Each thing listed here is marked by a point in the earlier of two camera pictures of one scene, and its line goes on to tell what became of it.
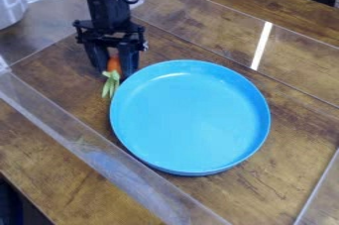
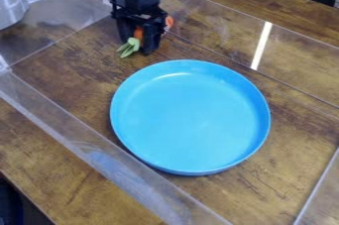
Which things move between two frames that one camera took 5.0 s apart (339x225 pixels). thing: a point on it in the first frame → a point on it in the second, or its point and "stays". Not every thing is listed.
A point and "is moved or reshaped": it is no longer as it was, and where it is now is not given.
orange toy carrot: [112, 72] is moved or reshaped
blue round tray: [190, 117] stays
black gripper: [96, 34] → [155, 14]
